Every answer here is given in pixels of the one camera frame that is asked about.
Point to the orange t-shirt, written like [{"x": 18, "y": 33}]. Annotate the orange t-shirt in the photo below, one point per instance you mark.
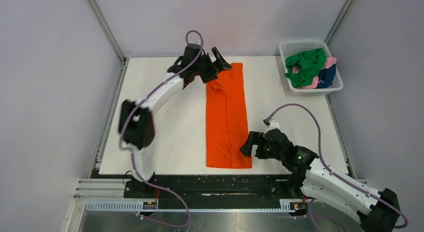
[{"x": 226, "y": 121}]

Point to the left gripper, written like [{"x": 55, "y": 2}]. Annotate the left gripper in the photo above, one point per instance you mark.
[{"x": 218, "y": 65}]

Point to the white plastic basket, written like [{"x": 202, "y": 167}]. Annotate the white plastic basket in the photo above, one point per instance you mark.
[{"x": 291, "y": 47}]

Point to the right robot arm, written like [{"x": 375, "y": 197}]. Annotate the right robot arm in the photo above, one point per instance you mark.
[{"x": 374, "y": 210}]

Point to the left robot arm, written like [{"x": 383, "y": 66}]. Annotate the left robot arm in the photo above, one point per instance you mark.
[{"x": 136, "y": 126}]

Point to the white cable duct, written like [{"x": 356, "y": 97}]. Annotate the white cable duct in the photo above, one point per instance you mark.
[{"x": 142, "y": 206}]

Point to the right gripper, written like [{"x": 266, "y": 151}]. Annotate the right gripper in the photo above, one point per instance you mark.
[{"x": 254, "y": 138}]

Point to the navy blue t-shirt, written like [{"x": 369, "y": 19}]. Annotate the navy blue t-shirt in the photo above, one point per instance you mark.
[{"x": 326, "y": 77}]

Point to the aluminium frame rail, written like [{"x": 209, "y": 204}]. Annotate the aluminium frame rail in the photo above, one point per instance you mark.
[{"x": 96, "y": 189}]

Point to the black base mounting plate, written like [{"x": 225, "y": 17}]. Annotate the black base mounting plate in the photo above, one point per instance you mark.
[{"x": 301, "y": 204}]

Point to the pink t-shirt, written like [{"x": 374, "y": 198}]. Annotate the pink t-shirt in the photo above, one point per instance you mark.
[{"x": 314, "y": 81}]

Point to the green t-shirt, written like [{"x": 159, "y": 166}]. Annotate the green t-shirt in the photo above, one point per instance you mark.
[{"x": 304, "y": 66}]

